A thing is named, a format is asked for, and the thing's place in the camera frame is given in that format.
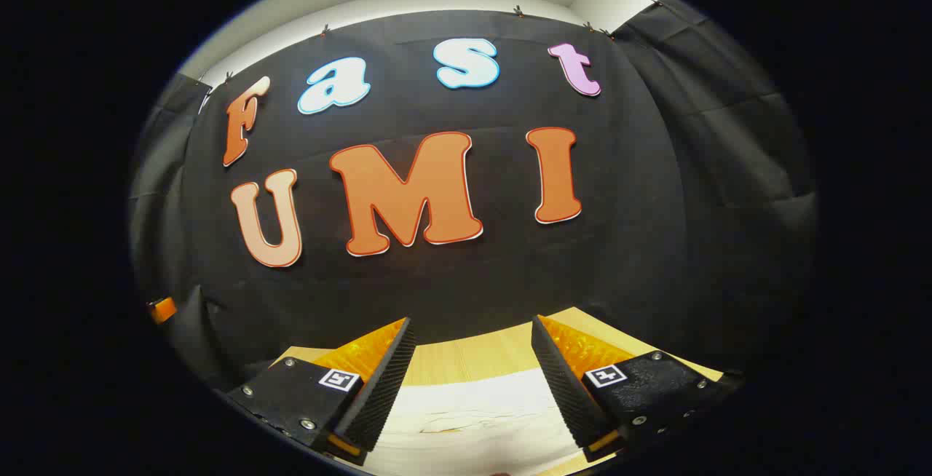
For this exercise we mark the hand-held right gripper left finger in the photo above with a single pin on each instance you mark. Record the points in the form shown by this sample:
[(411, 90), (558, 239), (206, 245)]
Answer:
[(382, 389)]

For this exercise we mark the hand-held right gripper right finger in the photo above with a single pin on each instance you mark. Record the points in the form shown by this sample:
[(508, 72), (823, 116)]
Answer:
[(564, 389)]

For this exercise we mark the black backdrop cloth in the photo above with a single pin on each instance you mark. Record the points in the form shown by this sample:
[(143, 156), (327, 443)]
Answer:
[(451, 279)]

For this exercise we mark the white jeans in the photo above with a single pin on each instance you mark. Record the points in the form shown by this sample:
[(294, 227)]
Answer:
[(473, 418)]

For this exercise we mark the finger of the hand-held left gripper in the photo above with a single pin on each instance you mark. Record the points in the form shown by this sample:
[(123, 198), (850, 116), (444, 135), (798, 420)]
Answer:
[(163, 309)]

